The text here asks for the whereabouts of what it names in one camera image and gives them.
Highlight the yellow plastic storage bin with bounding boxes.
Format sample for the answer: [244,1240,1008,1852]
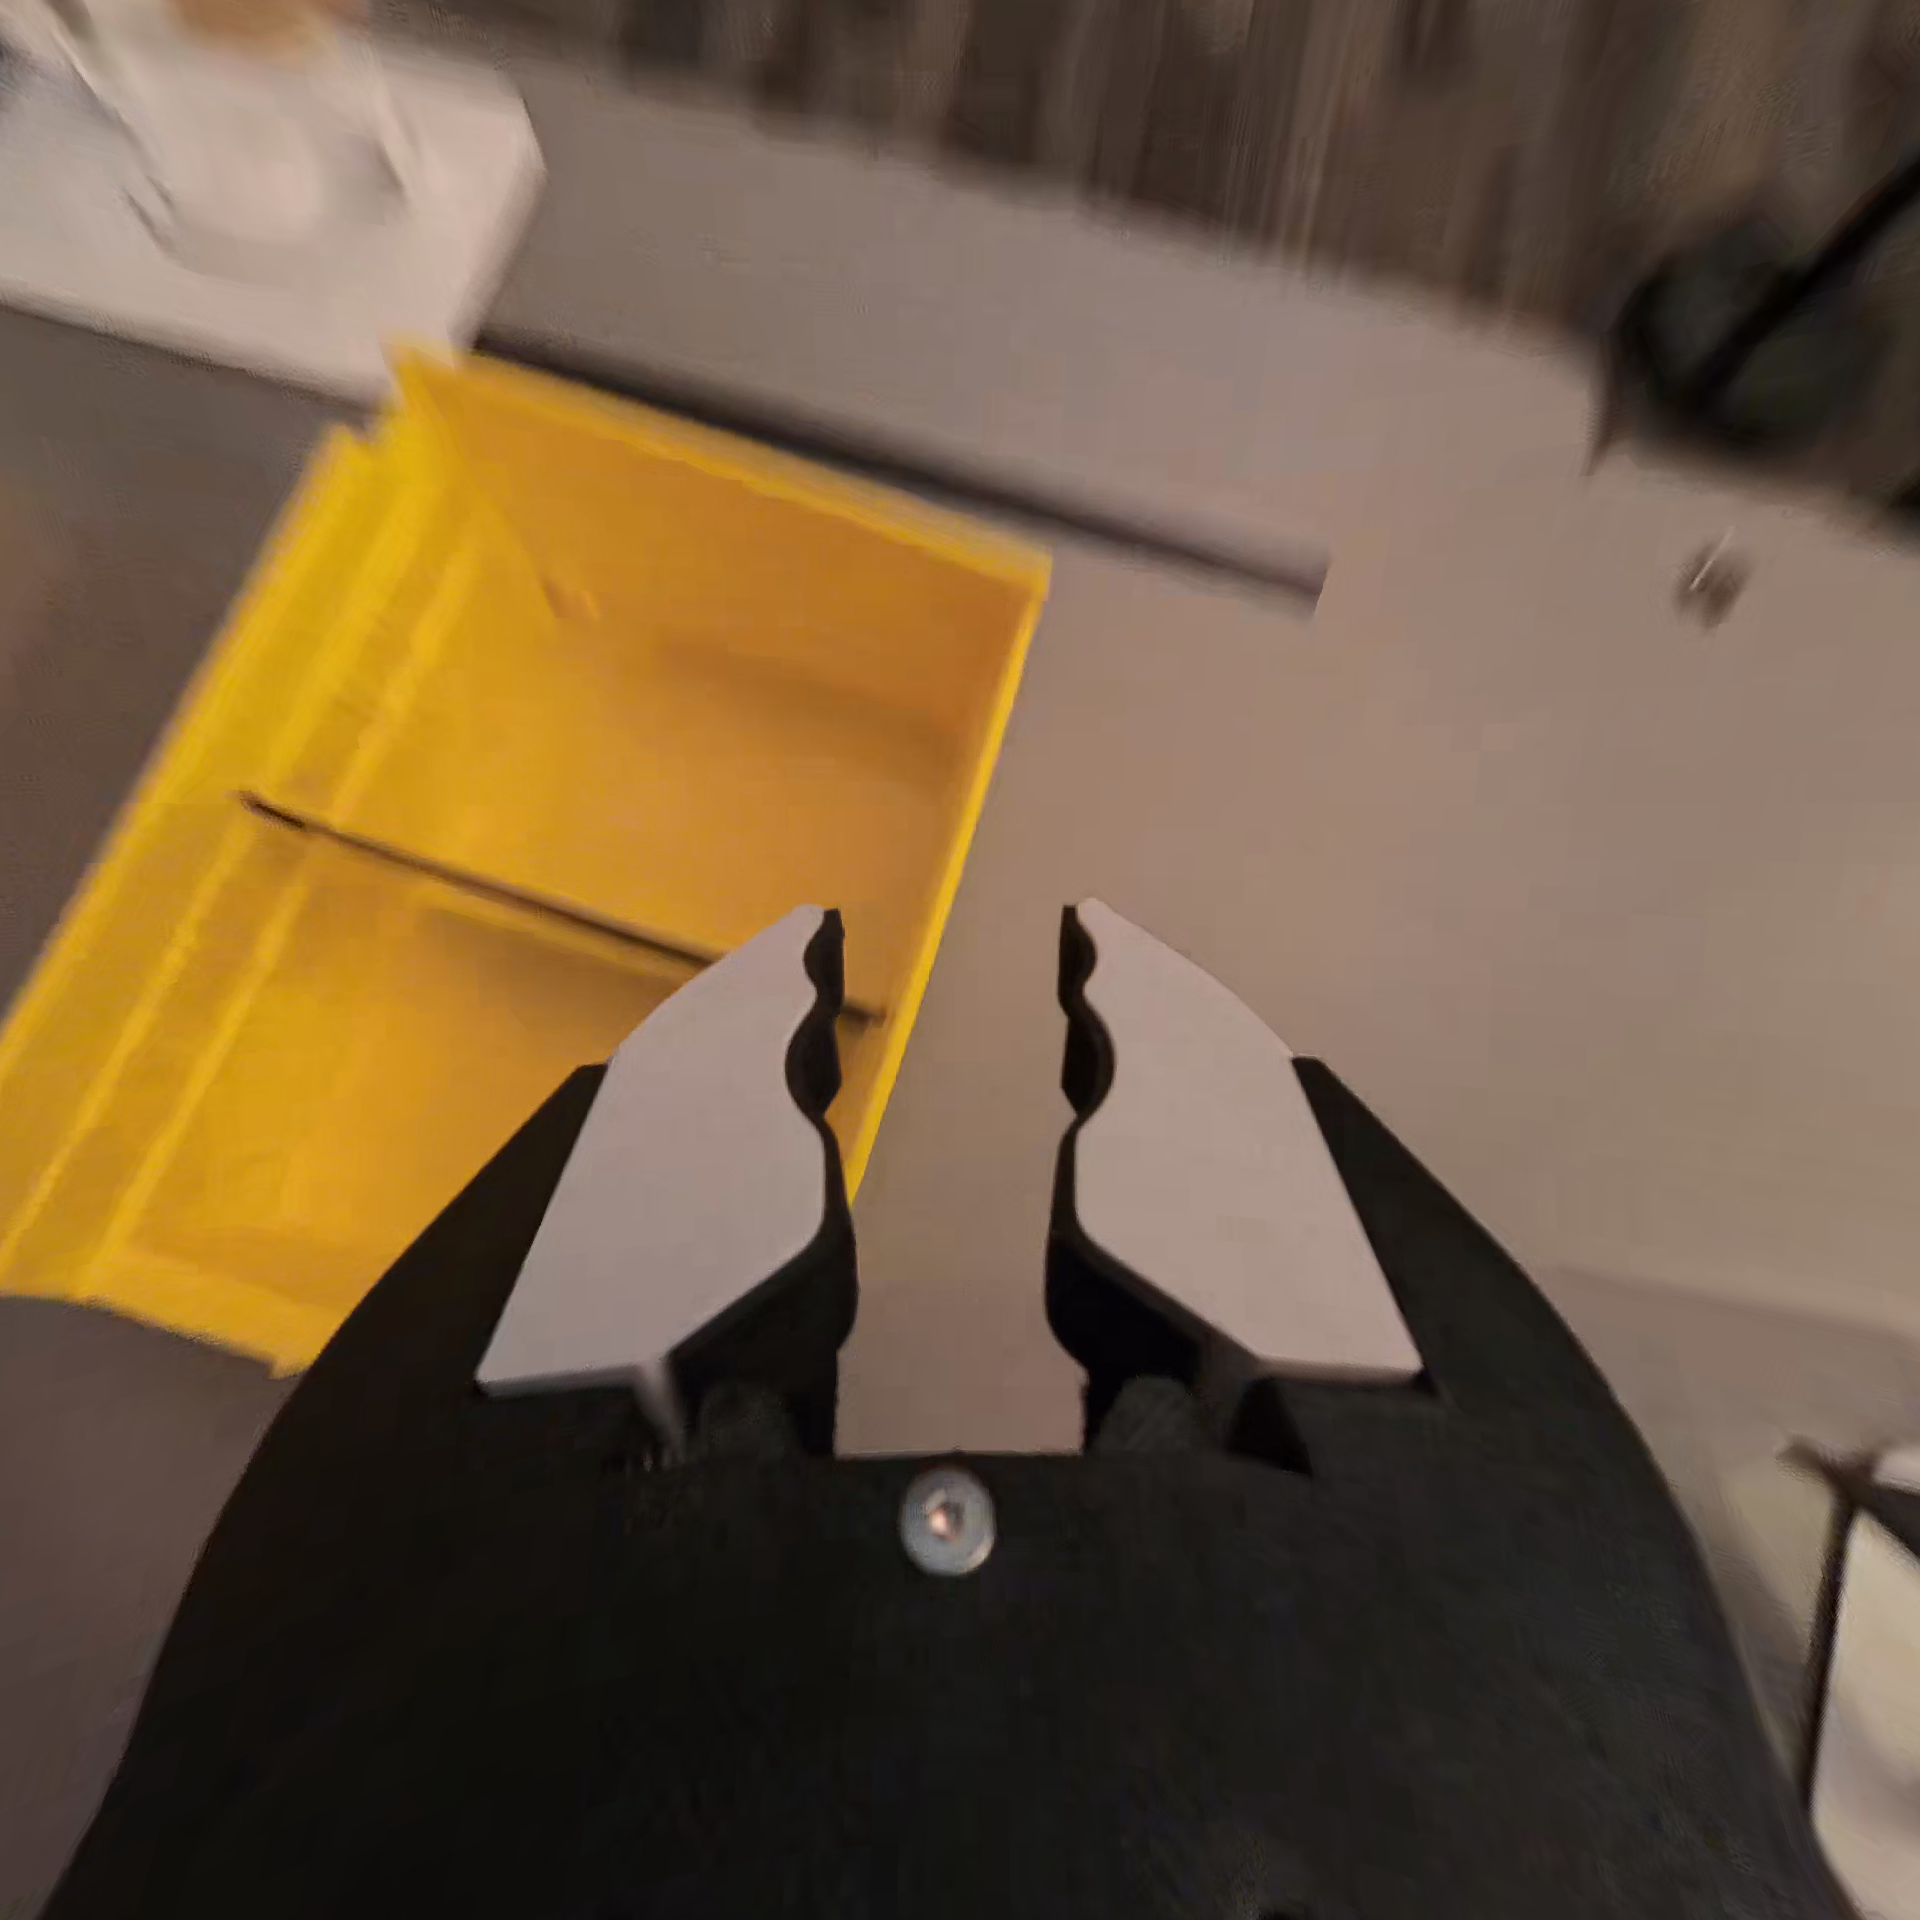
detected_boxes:
[0,343,1052,1374]

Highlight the black bin divider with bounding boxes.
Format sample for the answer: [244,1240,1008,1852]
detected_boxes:
[239,792,888,1030]

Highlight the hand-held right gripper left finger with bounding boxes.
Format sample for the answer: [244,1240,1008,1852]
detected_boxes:
[473,902,860,1454]

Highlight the thin black rod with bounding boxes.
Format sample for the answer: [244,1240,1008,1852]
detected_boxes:
[1782,1436,1896,1794]

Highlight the small metal object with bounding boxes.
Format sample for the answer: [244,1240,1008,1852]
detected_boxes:
[1672,523,1754,629]

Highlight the instruction sign on white stand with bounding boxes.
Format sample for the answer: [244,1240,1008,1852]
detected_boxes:
[0,0,545,408]

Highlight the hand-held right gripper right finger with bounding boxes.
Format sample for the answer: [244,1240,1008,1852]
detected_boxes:
[1044,899,1423,1454]

